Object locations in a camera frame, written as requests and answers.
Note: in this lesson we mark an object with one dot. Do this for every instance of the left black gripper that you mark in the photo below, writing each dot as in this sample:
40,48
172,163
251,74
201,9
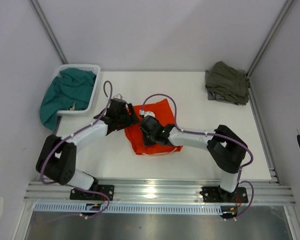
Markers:
131,119

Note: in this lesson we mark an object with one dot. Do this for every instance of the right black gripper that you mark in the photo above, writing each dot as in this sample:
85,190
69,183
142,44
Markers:
147,142

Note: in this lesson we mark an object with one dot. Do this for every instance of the orange shorts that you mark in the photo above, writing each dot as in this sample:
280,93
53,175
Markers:
164,114

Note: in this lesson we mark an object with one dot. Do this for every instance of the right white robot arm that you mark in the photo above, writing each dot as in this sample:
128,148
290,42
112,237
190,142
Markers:
225,147

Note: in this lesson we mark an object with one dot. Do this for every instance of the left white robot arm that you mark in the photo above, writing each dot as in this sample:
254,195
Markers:
58,157

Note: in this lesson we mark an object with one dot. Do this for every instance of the teal shorts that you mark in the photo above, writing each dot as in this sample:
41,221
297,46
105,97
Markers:
49,107

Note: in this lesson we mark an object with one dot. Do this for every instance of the grey folded shorts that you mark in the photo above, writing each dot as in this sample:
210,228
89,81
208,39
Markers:
213,96

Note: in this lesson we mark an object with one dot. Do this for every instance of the olive green folded shorts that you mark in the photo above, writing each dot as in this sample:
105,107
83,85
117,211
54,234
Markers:
229,82

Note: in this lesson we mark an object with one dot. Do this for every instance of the white plastic basket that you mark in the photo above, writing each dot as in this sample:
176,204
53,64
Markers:
76,88

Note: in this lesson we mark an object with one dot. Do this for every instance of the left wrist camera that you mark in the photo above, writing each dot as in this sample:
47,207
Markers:
118,96

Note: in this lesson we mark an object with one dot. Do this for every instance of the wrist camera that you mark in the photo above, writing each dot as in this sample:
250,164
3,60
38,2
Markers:
144,114
118,96

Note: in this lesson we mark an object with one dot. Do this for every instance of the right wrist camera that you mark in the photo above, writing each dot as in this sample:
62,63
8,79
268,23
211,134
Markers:
144,114

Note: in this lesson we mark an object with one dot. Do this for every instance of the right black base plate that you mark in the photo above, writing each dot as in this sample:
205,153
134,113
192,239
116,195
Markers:
214,194

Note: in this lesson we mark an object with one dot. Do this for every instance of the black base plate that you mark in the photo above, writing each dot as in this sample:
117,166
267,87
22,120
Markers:
105,189
214,194

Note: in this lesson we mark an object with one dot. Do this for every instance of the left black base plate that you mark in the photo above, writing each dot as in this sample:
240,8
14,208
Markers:
105,189

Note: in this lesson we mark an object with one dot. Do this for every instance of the white slotted cable duct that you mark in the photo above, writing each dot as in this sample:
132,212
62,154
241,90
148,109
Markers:
129,208

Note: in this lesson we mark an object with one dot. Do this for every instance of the aluminium mounting rail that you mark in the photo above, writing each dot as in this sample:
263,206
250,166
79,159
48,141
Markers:
156,191

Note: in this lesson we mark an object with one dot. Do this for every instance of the left corner aluminium post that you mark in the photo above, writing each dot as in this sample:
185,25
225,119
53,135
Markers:
48,30

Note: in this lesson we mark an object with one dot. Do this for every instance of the corner aluminium post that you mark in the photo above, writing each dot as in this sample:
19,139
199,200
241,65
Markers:
48,30
275,27

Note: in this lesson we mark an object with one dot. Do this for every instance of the right corner aluminium post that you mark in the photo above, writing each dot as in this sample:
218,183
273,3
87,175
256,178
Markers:
275,27

